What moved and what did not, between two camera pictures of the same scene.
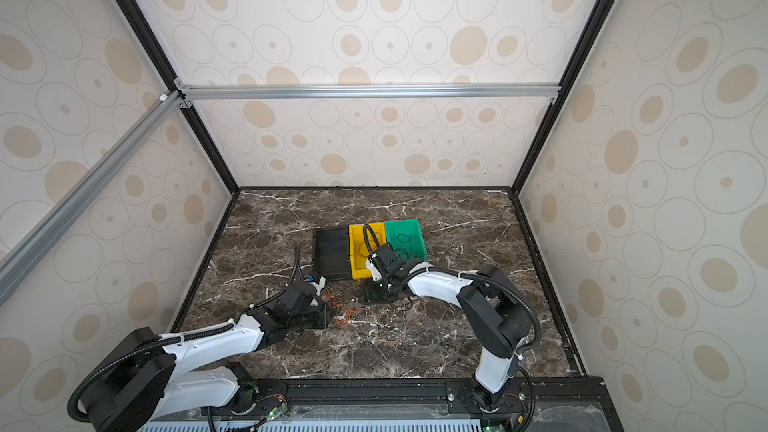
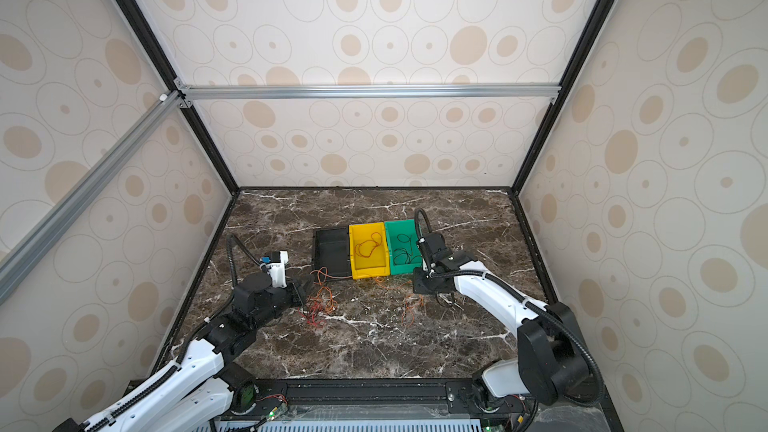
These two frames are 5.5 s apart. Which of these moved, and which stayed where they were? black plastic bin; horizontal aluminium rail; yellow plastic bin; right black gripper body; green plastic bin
Moved: right black gripper body
Stayed: black plastic bin; horizontal aluminium rail; green plastic bin; yellow plastic bin
